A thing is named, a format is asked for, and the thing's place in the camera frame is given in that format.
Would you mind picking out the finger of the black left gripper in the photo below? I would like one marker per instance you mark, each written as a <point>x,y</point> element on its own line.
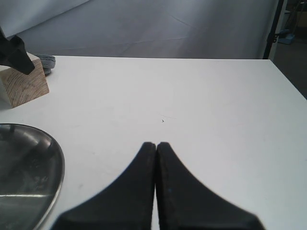
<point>14,55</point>

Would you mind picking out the grey fabric backdrop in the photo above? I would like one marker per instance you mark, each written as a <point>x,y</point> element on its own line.
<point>235,29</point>

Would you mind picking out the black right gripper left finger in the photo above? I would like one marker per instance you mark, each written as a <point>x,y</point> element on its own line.
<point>126,204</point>

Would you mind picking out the round stainless steel plate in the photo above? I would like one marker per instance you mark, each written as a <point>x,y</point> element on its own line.
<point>32,169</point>

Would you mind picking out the dark blue cloth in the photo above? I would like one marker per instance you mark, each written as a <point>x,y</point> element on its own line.
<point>286,37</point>

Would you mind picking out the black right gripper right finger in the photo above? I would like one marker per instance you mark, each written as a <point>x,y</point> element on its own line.
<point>184,203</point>

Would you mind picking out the grey blue fleece towel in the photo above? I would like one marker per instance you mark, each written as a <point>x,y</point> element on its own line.
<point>48,62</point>

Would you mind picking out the black backdrop stand pole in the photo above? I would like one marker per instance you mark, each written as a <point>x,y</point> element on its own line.
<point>272,36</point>

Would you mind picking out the light wooden cube block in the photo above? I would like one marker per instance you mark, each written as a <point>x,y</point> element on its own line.
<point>17,88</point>

